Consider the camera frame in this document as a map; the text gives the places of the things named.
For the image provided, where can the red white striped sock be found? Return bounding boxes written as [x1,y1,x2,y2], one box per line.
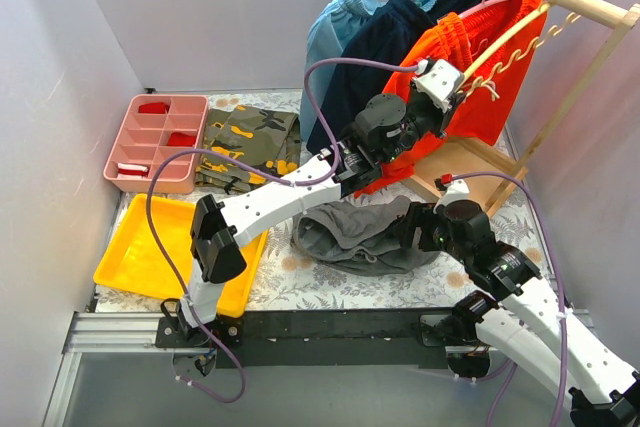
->
[117,163,149,177]

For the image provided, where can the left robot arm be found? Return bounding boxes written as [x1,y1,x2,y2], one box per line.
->
[174,76,464,347]

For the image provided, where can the red sock compartment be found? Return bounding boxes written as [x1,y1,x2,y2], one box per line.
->
[138,102,169,115]
[166,132,197,148]

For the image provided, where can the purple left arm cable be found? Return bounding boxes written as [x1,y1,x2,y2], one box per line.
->
[146,57,426,403]

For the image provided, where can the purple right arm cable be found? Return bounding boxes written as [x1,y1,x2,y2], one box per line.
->
[452,170,569,427]

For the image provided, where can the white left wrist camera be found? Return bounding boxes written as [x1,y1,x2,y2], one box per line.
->
[413,59,465,113]

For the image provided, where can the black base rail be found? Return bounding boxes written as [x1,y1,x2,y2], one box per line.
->
[154,309,494,381]

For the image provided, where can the red sock back compartment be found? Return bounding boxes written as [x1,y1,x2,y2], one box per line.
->
[138,102,169,115]

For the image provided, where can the navy blue shorts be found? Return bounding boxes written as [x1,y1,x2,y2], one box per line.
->
[320,0,481,135]

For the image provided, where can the yellow plastic tray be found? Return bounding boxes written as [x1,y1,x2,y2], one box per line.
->
[93,194,268,318]

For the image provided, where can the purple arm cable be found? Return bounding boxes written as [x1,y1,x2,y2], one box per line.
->
[452,170,569,427]
[146,57,426,403]

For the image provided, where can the red sock middle compartment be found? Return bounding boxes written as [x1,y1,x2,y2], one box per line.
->
[166,132,197,148]

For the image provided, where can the wooden clothes rack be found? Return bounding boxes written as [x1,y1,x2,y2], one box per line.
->
[398,0,639,215]

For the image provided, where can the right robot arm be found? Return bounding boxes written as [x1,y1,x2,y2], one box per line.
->
[394,200,639,426]

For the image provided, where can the orange shorts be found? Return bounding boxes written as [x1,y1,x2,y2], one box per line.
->
[356,0,546,196]

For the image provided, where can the camouflage shorts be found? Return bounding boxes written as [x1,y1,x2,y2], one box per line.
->
[195,105,301,193]

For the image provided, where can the grey shorts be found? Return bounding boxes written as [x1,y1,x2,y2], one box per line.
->
[292,196,438,277]

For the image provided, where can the pink divided organizer box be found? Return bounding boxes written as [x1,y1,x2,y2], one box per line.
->
[103,94,209,193]

